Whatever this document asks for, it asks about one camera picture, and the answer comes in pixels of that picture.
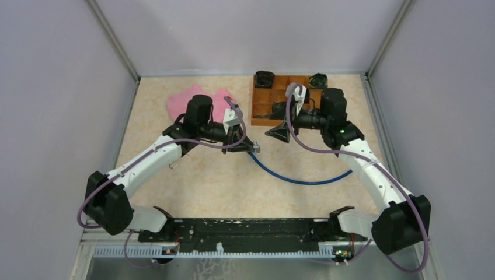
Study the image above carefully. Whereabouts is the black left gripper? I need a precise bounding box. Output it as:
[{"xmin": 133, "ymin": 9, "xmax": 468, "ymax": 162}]
[{"xmin": 199, "ymin": 121, "xmax": 256, "ymax": 154}]

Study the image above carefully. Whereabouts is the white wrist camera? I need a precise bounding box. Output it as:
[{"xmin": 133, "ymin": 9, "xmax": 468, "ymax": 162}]
[
  {"xmin": 285, "ymin": 82, "xmax": 310, "ymax": 116},
  {"xmin": 222, "ymin": 108, "xmax": 243, "ymax": 134}
]

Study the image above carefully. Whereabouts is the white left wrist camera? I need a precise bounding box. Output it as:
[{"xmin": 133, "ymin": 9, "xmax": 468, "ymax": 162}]
[{"xmin": 222, "ymin": 108, "xmax": 243, "ymax": 134}]

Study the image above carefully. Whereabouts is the wooden compartment tray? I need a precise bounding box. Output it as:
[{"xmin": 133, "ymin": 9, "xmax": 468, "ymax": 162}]
[{"xmin": 251, "ymin": 74, "xmax": 324, "ymax": 127}]

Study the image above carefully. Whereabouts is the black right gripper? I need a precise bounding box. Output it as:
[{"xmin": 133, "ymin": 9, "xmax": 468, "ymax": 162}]
[{"xmin": 265, "ymin": 99, "xmax": 329, "ymax": 143}]

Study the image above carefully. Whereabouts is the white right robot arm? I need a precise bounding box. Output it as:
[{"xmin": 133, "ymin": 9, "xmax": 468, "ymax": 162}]
[{"xmin": 265, "ymin": 83, "xmax": 431, "ymax": 255}]

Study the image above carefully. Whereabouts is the pink cloth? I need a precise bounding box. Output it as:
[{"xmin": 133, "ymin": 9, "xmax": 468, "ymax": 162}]
[{"xmin": 166, "ymin": 84, "xmax": 236, "ymax": 123}]

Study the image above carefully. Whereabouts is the grey combination lock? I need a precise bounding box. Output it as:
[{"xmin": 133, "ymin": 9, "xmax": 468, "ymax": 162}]
[{"xmin": 253, "ymin": 142, "xmax": 261, "ymax": 153}]

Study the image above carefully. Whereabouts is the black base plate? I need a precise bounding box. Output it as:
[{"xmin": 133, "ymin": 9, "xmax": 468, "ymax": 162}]
[{"xmin": 138, "ymin": 217, "xmax": 367, "ymax": 256}]

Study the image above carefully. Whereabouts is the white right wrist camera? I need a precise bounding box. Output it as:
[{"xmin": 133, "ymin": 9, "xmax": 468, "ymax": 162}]
[{"xmin": 285, "ymin": 82, "xmax": 310, "ymax": 116}]

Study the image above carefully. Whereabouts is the blue ethernet cable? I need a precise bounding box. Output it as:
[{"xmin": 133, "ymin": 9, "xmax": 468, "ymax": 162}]
[{"xmin": 248, "ymin": 151, "xmax": 353, "ymax": 186}]

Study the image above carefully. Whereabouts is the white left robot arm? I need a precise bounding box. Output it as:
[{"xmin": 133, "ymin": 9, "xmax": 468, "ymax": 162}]
[{"xmin": 76, "ymin": 94, "xmax": 260, "ymax": 242}]

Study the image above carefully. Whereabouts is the grey slotted cable duct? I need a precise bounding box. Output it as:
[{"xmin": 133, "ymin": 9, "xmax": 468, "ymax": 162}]
[{"xmin": 93, "ymin": 243, "xmax": 353, "ymax": 260}]

